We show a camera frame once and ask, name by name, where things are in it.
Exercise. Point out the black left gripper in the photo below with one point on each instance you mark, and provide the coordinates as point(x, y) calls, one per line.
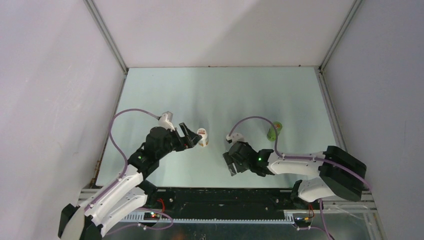
point(186, 142)

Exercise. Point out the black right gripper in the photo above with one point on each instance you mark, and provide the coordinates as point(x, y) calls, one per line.
point(229, 161)

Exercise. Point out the white pill bottle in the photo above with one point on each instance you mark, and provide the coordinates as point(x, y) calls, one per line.
point(203, 142)

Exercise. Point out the green pill bottle black label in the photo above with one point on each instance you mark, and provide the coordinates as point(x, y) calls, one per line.
point(274, 131)

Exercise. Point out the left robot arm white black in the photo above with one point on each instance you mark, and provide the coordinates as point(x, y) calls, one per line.
point(95, 217)

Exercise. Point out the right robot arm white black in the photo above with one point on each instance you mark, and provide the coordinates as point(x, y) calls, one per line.
point(332, 172)

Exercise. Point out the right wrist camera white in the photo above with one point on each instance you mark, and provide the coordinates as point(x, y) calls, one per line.
point(234, 137)

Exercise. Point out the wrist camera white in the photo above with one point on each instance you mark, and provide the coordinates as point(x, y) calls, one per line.
point(234, 137)
point(165, 121)

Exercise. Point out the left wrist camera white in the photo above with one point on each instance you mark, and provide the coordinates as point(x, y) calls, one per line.
point(165, 121)

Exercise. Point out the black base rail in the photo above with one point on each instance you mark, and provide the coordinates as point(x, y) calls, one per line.
point(227, 204)

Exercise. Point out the left aluminium corner post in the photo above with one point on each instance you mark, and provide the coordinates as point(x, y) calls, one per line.
point(106, 34)

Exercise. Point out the aluminium corner post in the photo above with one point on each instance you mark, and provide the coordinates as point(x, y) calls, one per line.
point(106, 34)
point(340, 33)

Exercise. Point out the right aluminium corner post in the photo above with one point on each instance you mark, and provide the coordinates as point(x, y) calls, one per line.
point(340, 33)

